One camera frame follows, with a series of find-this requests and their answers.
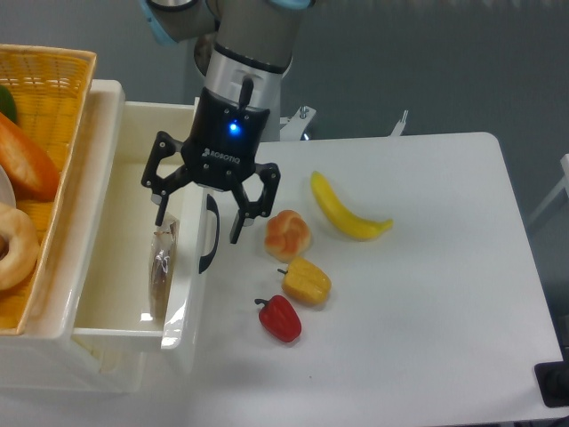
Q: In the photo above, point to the beige bagel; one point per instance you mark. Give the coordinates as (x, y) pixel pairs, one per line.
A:
(19, 233)

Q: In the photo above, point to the white table frame bracket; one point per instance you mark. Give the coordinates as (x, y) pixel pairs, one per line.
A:
(296, 127)

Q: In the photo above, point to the white drawer cabinet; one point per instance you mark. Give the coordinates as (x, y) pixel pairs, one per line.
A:
(48, 354)

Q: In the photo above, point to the black drawer handle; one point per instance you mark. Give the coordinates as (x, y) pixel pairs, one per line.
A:
(212, 235)

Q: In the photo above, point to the white chair frame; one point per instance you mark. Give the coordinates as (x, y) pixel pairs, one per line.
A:
(555, 200)

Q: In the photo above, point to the black device at edge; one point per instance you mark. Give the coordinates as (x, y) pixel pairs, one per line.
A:
(552, 378)

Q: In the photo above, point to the white plastic drawer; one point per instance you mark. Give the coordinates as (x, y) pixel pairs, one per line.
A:
(114, 302)

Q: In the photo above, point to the white plate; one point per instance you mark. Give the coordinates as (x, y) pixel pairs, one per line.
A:
(7, 195)

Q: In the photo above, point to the yellow banana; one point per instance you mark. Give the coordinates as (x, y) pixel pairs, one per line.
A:
(340, 216)

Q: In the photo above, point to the yellow bell pepper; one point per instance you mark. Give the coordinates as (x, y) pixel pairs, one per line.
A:
(305, 282)

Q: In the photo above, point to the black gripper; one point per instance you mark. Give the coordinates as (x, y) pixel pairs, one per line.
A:
(222, 147)

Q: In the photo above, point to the green vegetable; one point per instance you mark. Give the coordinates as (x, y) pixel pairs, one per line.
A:
(7, 104)

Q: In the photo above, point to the orange baguette loaf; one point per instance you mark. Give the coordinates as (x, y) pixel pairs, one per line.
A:
(29, 168)

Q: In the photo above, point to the round knotted bread roll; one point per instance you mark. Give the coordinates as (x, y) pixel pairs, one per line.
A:
(287, 236)

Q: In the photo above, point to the red bell pepper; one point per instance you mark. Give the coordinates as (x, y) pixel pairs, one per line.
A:
(279, 318)

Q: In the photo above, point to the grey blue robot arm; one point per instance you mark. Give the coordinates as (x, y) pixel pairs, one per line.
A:
(259, 34)

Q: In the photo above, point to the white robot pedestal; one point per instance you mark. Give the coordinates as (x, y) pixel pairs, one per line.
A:
(223, 75)

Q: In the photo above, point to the yellow wicker basket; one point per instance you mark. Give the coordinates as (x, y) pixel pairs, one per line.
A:
(50, 86)

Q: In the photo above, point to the toast slice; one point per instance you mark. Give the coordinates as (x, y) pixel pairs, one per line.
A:
(160, 266)

